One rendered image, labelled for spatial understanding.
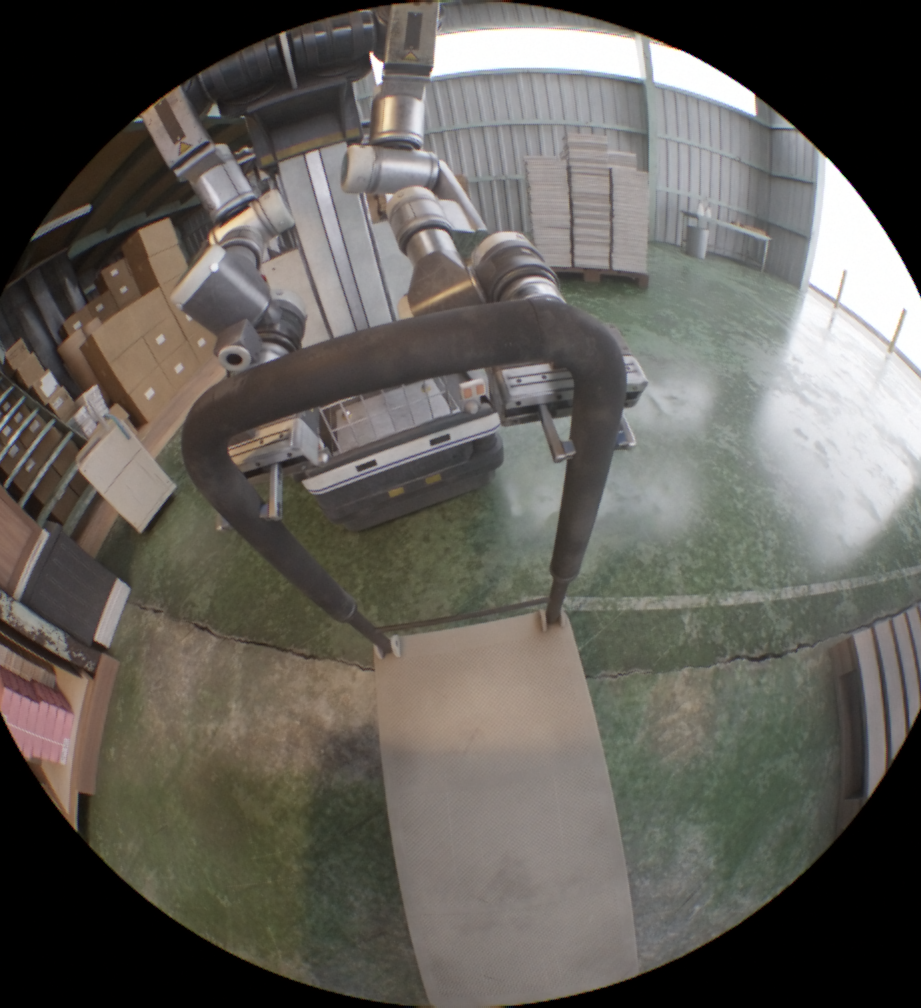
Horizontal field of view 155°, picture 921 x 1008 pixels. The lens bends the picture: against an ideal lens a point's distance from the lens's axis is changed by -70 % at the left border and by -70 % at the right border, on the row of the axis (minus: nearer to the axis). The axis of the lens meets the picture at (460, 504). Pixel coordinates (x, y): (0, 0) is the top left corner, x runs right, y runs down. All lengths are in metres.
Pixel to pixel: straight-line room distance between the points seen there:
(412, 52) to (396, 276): 0.80
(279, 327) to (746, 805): 1.30
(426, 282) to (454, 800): 0.76
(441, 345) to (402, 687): 0.59
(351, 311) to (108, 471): 1.37
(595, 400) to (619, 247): 3.19
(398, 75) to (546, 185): 2.67
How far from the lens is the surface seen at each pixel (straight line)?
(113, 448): 1.87
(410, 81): 0.72
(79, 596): 1.81
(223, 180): 0.76
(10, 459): 3.88
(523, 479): 1.13
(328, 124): 1.05
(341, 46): 0.85
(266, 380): 0.22
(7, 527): 1.73
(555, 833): 0.66
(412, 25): 0.77
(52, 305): 5.91
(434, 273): 0.44
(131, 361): 3.56
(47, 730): 1.92
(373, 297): 1.05
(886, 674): 1.37
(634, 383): 0.32
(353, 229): 1.03
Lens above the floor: 0.83
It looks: 51 degrees down
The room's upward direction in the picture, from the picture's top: 13 degrees counter-clockwise
